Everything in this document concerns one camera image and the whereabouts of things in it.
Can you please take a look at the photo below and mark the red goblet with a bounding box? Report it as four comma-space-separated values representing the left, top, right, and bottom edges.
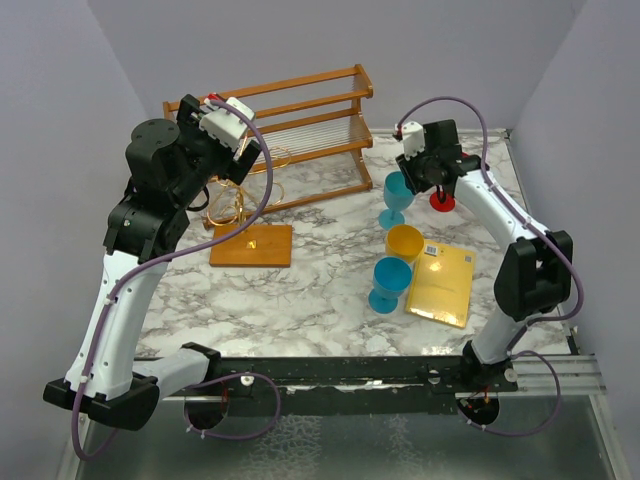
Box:
430, 152, 480, 213

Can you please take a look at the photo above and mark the wooden two-tier shelf rack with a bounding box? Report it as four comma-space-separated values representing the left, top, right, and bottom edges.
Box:
162, 63, 375, 230

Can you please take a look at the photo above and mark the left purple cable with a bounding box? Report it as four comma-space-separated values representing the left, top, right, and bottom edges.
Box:
70, 98, 275, 462

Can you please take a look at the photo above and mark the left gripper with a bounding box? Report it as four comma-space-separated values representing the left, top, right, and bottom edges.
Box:
173, 95, 261, 207

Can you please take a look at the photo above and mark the blue goblet front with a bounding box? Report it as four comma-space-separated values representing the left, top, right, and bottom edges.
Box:
368, 256, 412, 314

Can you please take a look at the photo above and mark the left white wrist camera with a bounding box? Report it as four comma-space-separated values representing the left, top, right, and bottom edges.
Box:
198, 93, 256, 151

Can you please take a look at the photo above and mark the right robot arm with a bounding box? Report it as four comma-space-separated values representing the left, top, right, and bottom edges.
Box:
395, 120, 573, 391

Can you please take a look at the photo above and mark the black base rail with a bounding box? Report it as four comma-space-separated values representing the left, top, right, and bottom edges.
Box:
179, 355, 517, 416

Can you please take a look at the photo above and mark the gold wire wine glass rack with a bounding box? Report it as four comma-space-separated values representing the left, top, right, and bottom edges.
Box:
202, 177, 293, 268

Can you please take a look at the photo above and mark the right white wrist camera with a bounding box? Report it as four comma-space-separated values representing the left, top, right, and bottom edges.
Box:
394, 121, 425, 163

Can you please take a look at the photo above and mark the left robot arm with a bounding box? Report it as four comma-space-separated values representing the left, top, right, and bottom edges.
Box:
43, 94, 267, 431

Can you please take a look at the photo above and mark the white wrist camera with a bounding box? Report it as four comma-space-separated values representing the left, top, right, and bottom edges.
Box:
394, 121, 425, 163
198, 93, 256, 151

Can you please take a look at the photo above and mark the blue goblet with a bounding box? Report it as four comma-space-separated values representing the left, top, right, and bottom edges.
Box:
378, 171, 414, 231
368, 256, 412, 314

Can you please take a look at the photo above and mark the yellow padded envelope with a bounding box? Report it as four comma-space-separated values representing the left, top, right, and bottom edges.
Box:
405, 240, 476, 329

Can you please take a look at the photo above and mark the yellow goblet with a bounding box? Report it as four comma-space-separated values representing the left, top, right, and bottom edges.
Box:
385, 224, 425, 264

